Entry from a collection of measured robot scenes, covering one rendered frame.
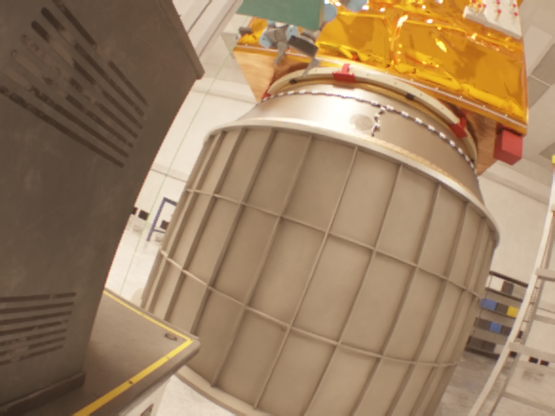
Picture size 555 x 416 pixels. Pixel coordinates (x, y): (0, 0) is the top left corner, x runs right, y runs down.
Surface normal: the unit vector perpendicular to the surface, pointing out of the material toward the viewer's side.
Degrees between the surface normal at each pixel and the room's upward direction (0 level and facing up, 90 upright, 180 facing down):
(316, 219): 90
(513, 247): 90
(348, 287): 90
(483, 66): 90
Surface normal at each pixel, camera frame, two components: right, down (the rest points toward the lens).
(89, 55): 0.93, 0.35
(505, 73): -0.20, -0.24
